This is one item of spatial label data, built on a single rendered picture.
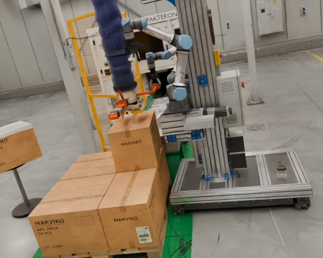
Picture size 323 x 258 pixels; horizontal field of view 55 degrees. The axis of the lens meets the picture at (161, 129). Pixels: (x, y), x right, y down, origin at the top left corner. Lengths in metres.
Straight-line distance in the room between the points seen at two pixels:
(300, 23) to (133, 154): 10.05
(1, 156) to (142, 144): 1.63
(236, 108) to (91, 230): 1.62
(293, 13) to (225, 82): 9.49
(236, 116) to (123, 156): 1.10
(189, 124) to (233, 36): 9.51
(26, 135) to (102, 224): 1.62
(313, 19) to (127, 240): 10.77
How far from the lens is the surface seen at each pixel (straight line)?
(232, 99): 2.87
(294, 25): 12.22
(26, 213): 4.10
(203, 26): 2.83
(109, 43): 2.89
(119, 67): 2.91
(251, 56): 6.19
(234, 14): 12.01
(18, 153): 3.82
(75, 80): 4.36
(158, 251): 2.67
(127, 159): 2.94
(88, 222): 2.64
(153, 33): 2.70
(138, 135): 2.83
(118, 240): 2.67
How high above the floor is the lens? 1.77
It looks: 18 degrees down
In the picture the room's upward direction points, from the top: 12 degrees counter-clockwise
